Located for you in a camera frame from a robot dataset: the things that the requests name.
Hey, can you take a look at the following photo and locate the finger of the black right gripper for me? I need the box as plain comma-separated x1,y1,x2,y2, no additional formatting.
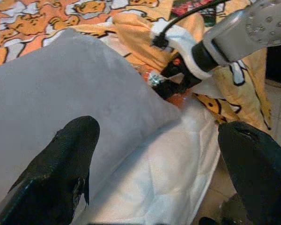
148,71,178,99

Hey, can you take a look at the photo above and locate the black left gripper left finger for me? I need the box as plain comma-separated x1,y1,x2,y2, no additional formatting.
0,115,101,225

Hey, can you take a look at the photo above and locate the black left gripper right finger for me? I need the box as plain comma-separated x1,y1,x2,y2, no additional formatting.
217,121,281,225

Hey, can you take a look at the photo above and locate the dark red-green book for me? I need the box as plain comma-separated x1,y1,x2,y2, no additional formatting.
170,0,227,20

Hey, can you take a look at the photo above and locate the light grey pillow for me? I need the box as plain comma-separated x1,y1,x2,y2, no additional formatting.
0,29,184,211

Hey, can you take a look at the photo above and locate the white mattress cover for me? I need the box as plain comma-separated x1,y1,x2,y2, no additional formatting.
76,102,222,225

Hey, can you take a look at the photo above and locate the yellow cartoon egg blanket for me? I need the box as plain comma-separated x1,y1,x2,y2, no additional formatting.
0,0,272,132

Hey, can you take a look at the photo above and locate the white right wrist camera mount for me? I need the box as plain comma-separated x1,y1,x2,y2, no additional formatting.
150,20,214,80

